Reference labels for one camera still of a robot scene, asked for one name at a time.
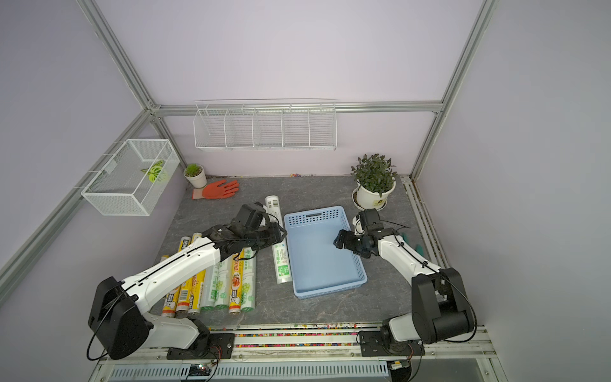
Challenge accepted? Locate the green rubber glove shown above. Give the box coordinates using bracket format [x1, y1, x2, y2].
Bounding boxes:
[401, 233, 426, 256]

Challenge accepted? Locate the white slotted cable duct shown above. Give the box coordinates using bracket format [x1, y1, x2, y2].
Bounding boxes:
[104, 361, 390, 381]

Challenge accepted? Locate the yellow red wrap roll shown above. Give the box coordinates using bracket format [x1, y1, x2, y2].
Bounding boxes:
[228, 251, 244, 315]

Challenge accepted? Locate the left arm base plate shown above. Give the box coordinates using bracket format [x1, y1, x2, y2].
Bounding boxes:
[166, 332, 235, 360]

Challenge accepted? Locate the white mesh wall basket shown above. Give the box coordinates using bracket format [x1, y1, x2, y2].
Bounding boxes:
[81, 138, 180, 216]

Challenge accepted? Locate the white green wrap roll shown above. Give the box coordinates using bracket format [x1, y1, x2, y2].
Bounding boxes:
[264, 195, 293, 285]
[241, 248, 256, 312]

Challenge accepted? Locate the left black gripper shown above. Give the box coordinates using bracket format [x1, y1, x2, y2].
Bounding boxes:
[244, 222, 287, 250]

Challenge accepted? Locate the red rubber glove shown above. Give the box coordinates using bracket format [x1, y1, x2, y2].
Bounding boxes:
[192, 179, 240, 200]

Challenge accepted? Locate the green grape wrap roll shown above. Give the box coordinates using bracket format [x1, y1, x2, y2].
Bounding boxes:
[199, 265, 219, 310]
[214, 258, 233, 310]

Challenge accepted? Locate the large potted green plant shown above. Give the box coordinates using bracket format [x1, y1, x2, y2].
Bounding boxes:
[351, 153, 398, 210]

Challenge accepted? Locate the green leaf toy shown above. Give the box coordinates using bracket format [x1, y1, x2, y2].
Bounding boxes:
[140, 160, 168, 184]

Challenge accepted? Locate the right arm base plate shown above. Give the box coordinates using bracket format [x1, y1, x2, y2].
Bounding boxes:
[356, 329, 425, 358]

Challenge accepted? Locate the white wire wall shelf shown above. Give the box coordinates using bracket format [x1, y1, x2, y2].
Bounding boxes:
[193, 99, 338, 151]

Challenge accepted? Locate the small potted succulent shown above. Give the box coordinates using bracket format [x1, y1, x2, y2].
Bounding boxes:
[183, 163, 207, 189]

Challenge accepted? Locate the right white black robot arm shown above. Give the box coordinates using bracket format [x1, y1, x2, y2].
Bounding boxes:
[334, 209, 478, 344]

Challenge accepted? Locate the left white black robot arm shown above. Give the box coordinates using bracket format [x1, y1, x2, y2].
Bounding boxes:
[88, 202, 287, 360]

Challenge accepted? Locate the light blue plastic basket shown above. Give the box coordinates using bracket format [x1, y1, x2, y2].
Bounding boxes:
[284, 206, 368, 299]

